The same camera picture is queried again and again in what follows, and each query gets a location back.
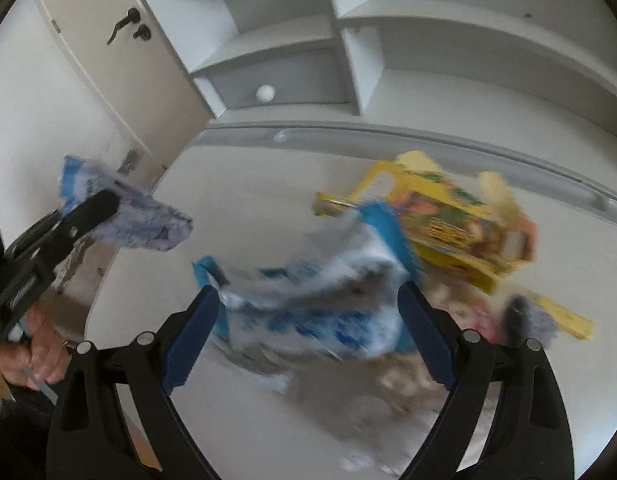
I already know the person's left hand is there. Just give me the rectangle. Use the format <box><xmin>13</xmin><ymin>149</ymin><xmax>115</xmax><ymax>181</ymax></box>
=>
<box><xmin>0</xmin><ymin>302</ymin><xmax>70</xmax><ymax>390</ymax></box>

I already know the black door handle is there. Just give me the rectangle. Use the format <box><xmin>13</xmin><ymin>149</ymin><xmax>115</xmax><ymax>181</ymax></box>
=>
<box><xmin>105</xmin><ymin>6</ymin><xmax>152</xmax><ymax>47</ymax></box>

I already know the white grey desk hutch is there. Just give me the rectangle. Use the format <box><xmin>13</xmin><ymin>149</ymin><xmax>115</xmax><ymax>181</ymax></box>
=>
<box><xmin>142</xmin><ymin>0</ymin><xmax>617</xmax><ymax>134</ymax></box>

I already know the blue white snack wrapper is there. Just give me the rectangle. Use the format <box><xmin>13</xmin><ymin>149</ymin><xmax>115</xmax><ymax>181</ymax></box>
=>
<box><xmin>192</xmin><ymin>200</ymin><xmax>423</xmax><ymax>374</ymax></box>

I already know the comic paper wrapper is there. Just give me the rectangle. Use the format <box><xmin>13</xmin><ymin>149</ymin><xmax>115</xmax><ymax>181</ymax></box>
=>
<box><xmin>59</xmin><ymin>155</ymin><xmax>194</xmax><ymax>252</ymax></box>

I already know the grey drawer with white knob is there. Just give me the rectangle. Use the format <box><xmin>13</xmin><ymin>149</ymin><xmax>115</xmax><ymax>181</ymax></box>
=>
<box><xmin>205</xmin><ymin>49</ymin><xmax>348</xmax><ymax>108</ymax></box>

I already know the yellow snack box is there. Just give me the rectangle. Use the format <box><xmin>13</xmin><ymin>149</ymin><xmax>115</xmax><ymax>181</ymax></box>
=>
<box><xmin>313</xmin><ymin>151</ymin><xmax>537</xmax><ymax>294</ymax></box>

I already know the yellow flat plastic piece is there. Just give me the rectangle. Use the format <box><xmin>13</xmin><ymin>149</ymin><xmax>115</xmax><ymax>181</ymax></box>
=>
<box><xmin>531</xmin><ymin>292</ymin><xmax>595</xmax><ymax>340</ymax></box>

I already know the pink small box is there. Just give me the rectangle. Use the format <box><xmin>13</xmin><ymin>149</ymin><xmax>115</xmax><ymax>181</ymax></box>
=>
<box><xmin>437</xmin><ymin>299</ymin><xmax>500</xmax><ymax>344</ymax></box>

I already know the grey sock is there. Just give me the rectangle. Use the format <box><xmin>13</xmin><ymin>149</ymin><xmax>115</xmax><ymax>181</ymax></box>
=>
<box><xmin>501</xmin><ymin>295</ymin><xmax>558</xmax><ymax>349</ymax></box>

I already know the white door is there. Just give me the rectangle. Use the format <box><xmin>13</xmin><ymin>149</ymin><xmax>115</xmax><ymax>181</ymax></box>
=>
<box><xmin>40</xmin><ymin>0</ymin><xmax>211</xmax><ymax>166</ymax></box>

